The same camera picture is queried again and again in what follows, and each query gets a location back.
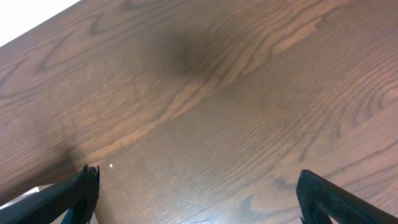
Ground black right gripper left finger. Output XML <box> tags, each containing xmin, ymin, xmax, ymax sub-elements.
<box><xmin>1</xmin><ymin>165</ymin><xmax>100</xmax><ymax>224</ymax></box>

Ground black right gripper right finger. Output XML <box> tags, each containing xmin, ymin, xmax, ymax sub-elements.
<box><xmin>296</xmin><ymin>170</ymin><xmax>397</xmax><ymax>224</ymax></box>

